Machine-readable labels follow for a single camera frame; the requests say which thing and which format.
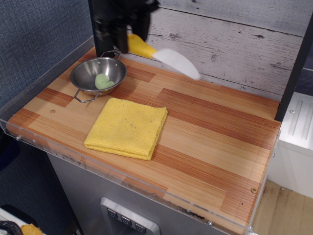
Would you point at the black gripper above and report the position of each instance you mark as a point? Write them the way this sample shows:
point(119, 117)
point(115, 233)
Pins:
point(133, 13)

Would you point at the yellow handled white toy knife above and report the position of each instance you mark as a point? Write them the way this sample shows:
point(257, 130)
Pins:
point(165, 55)

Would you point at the steel colander bowl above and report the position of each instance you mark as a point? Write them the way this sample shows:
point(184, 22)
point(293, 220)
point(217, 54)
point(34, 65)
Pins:
point(83, 76)

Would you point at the green toy vegetable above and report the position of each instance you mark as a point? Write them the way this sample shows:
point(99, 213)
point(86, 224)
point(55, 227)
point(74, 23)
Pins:
point(102, 81)

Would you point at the folded yellow cloth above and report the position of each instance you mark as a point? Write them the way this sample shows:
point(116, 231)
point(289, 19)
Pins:
point(127, 128)

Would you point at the stainless steel toy cabinet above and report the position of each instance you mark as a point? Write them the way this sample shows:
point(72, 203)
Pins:
point(84, 190)

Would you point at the silver button control panel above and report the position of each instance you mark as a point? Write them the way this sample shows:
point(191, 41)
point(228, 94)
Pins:
point(123, 221)

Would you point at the white ribbed shelf unit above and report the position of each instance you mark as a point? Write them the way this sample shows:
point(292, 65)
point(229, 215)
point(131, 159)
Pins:
point(292, 163)

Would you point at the yellow object at bottom left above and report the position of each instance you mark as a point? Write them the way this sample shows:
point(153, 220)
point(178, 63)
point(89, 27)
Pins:
point(30, 229)

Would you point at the clear acrylic guard rail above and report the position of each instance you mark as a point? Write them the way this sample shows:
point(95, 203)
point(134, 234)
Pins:
point(212, 175)

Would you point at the right black frame post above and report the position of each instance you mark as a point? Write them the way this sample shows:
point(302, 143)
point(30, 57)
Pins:
point(296, 72)

